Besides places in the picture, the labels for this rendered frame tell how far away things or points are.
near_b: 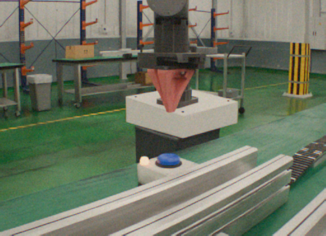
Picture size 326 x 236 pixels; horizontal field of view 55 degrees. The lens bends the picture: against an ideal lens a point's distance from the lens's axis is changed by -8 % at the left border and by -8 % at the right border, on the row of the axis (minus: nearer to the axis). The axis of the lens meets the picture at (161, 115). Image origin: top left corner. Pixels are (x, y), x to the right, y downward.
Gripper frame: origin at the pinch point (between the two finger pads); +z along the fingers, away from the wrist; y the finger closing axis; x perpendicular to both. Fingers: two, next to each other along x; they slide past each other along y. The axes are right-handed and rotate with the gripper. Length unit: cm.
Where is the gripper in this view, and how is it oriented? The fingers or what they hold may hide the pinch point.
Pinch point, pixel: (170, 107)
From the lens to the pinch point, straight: 57.1
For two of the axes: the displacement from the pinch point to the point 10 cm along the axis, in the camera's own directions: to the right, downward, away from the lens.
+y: 6.9, 1.5, -7.1
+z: 0.0, 9.8, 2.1
